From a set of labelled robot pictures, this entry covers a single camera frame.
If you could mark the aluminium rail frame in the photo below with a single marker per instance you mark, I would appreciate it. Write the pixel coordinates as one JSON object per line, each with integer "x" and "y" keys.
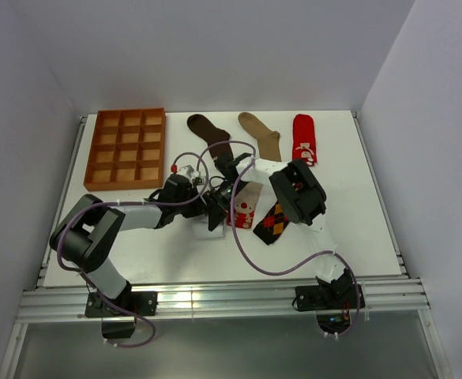
{"x": 226, "y": 300}

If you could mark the orange compartment tray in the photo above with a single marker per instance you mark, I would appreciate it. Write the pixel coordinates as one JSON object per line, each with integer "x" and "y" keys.
{"x": 127, "y": 150}

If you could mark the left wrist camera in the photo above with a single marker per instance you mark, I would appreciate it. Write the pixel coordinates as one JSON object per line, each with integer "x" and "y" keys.
{"x": 191, "y": 173}

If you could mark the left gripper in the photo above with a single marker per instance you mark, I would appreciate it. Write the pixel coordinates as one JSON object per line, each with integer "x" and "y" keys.
{"x": 198, "y": 208}

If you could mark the tan sock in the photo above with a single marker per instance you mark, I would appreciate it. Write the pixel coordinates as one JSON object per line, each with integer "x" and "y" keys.
{"x": 268, "y": 141}

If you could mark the white sock with black stripes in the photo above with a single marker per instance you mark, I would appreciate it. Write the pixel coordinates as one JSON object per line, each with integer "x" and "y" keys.
{"x": 201, "y": 231}

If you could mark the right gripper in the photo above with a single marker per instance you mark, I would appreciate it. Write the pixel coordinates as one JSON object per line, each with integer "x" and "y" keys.
{"x": 216, "y": 208}

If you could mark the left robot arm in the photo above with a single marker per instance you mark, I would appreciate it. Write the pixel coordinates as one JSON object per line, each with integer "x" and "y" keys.
{"x": 83, "y": 240}

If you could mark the beige and red reindeer sock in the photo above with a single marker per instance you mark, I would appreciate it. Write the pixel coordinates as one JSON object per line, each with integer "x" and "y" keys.
{"x": 245, "y": 205}

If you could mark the black orange argyle sock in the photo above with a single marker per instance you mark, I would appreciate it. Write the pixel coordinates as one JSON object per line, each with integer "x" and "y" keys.
{"x": 272, "y": 226}

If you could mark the dark brown sock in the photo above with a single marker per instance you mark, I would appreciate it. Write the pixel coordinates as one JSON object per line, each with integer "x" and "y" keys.
{"x": 214, "y": 137}

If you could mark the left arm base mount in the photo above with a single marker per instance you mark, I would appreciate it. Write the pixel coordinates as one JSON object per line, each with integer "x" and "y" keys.
{"x": 120, "y": 316}

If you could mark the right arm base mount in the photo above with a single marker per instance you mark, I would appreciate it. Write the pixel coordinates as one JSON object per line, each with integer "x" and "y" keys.
{"x": 339, "y": 302}

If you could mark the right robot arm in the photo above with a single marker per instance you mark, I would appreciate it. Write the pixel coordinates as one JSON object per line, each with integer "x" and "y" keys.
{"x": 301, "y": 201}

